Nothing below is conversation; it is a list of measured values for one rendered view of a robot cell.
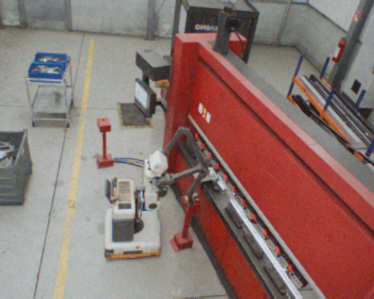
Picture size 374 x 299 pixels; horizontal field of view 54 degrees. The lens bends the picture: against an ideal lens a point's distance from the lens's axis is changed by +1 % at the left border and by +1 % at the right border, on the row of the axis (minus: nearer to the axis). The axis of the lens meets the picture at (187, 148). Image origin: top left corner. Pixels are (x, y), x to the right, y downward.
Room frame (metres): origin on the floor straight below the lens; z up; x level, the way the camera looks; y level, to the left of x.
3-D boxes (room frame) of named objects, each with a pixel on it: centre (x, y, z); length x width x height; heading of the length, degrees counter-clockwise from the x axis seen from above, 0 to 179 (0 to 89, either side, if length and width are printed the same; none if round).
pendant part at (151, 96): (4.13, 0.65, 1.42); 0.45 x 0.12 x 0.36; 37
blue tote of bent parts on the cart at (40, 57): (5.68, 2.56, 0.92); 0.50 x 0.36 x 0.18; 104
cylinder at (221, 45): (3.86, -0.24, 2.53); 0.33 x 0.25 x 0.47; 29
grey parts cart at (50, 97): (5.43, 2.51, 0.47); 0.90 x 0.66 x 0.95; 14
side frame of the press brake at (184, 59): (4.27, -0.07, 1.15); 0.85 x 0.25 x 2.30; 119
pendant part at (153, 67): (4.22, 0.61, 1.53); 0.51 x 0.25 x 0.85; 37
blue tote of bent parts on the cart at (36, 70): (5.26, 2.48, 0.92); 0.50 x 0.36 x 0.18; 104
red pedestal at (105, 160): (4.32, 1.26, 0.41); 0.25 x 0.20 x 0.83; 119
